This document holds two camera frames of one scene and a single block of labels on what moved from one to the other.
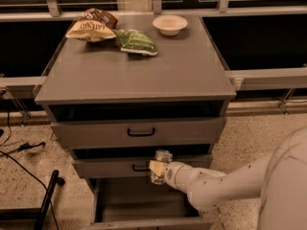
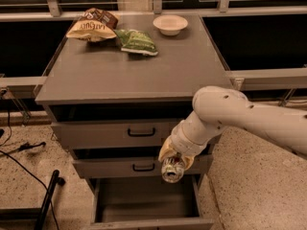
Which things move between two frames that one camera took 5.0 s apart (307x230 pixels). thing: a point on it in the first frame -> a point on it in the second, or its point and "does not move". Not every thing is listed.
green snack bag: (135, 41) does not move
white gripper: (172, 174) -> (179, 143)
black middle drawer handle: (140, 170) does not move
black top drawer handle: (140, 134) does not move
